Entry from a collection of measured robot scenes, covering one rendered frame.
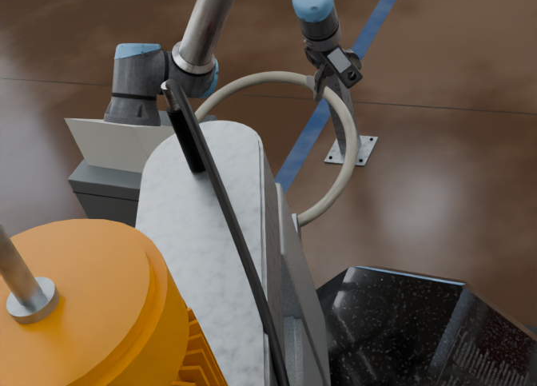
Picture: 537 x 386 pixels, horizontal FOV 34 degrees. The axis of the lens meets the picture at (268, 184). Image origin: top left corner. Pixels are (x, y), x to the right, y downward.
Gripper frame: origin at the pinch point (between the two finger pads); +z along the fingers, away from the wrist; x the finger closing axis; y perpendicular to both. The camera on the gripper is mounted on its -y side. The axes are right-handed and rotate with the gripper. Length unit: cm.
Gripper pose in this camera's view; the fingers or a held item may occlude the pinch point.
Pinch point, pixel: (340, 86)
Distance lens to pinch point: 228.8
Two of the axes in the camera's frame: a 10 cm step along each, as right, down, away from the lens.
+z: 2.2, 4.3, 8.8
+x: -7.8, 6.1, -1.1
